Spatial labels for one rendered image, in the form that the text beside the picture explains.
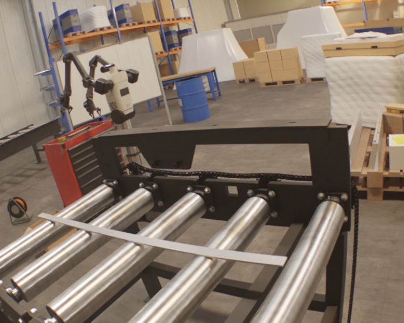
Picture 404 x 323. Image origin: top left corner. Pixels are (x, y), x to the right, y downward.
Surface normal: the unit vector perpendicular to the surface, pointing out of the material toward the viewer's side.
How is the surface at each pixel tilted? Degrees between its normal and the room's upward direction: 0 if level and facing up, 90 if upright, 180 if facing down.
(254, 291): 0
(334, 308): 0
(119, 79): 90
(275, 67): 90
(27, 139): 90
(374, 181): 90
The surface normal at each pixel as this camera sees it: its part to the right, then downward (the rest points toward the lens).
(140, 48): 0.52, 0.18
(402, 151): -0.50, 0.40
